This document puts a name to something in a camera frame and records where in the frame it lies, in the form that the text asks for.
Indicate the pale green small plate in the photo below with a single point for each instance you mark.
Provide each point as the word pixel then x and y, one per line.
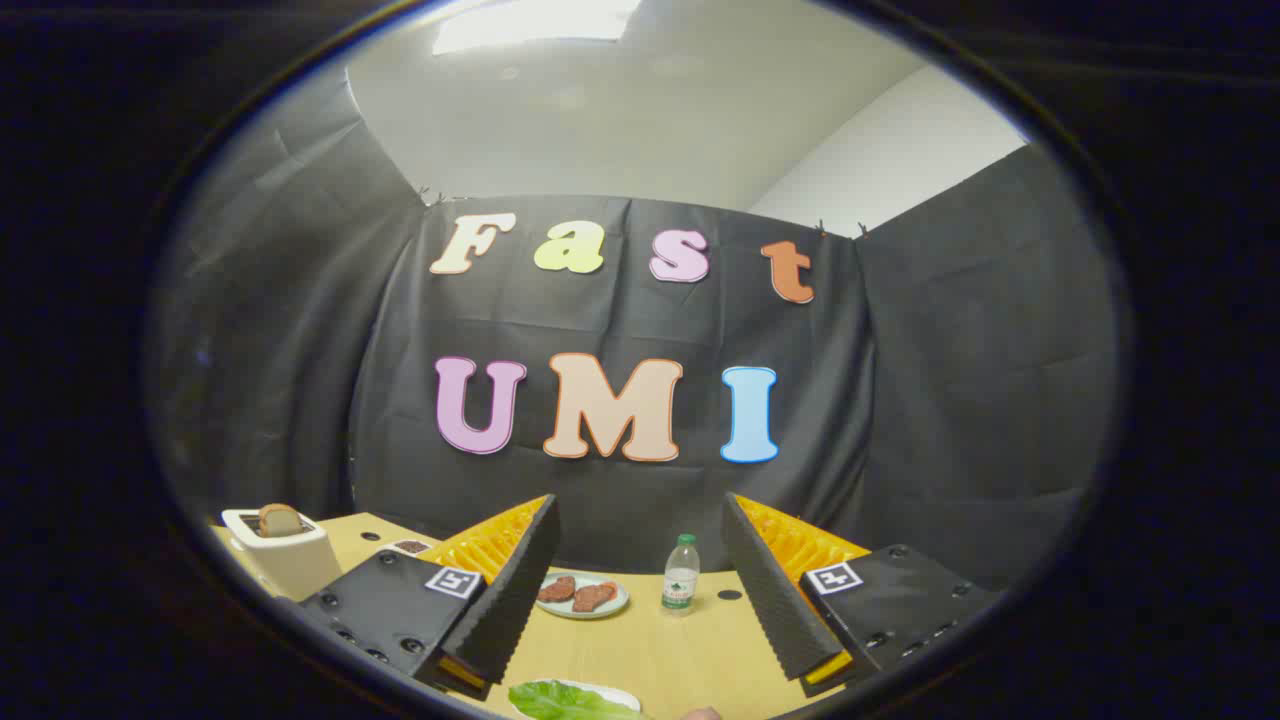
pixel 612 605

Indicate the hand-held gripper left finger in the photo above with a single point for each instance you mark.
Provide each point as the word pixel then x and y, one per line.
pixel 515 590

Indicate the white divided seasoning tray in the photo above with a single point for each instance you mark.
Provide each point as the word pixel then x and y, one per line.
pixel 411 547

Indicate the green lettuce leaf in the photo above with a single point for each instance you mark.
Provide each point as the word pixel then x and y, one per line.
pixel 560 702

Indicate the white plate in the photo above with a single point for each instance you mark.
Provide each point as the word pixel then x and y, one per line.
pixel 620 694

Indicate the brown meat patty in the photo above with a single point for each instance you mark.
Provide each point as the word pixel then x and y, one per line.
pixel 556 589
pixel 594 597

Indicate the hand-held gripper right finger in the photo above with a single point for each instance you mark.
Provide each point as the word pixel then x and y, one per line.
pixel 775 590

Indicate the white toaster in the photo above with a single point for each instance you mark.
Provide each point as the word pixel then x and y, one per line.
pixel 290 565

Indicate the ceiling light panel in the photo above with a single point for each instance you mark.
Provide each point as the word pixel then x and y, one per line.
pixel 530 25

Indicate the clear plastic water bottle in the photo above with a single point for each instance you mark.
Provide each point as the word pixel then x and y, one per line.
pixel 681 575

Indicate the bread slice in toaster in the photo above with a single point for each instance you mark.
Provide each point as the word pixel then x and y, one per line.
pixel 280 520

